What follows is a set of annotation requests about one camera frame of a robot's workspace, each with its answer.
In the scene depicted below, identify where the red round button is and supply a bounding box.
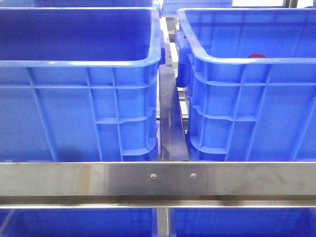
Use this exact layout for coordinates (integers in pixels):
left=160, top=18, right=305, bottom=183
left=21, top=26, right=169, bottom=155
left=248, top=53, right=266, bottom=58

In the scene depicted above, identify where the blue crate behind left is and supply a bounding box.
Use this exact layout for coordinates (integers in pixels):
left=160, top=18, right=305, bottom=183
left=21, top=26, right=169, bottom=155
left=33, top=0, right=160, bottom=8

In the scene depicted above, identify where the blue plastic crate right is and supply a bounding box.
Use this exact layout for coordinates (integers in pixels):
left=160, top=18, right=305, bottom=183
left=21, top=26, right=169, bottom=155
left=176, top=8, right=316, bottom=161

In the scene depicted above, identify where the far blue crate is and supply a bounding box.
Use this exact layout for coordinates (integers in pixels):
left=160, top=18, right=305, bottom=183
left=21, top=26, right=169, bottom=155
left=162, top=0, right=233, bottom=16

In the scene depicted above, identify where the lower left blue crate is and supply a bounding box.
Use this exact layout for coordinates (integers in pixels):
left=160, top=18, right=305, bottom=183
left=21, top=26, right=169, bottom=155
left=0, top=208, right=158, bottom=237

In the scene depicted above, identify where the metal shelf rack frame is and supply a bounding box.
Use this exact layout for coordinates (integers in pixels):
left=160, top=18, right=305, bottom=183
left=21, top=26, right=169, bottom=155
left=0, top=17, right=316, bottom=237

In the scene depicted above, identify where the blue plastic crate left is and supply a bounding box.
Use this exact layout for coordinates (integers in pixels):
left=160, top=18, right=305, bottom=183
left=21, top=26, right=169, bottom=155
left=0, top=7, right=164, bottom=162

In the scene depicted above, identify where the blue plastic crate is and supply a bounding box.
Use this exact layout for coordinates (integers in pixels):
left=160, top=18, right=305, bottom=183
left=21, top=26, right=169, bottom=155
left=176, top=8, right=316, bottom=161
left=0, top=7, right=164, bottom=162

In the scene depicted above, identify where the lower right blue crate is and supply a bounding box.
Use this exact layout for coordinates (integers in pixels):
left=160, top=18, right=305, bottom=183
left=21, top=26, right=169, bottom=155
left=171, top=208, right=316, bottom=237

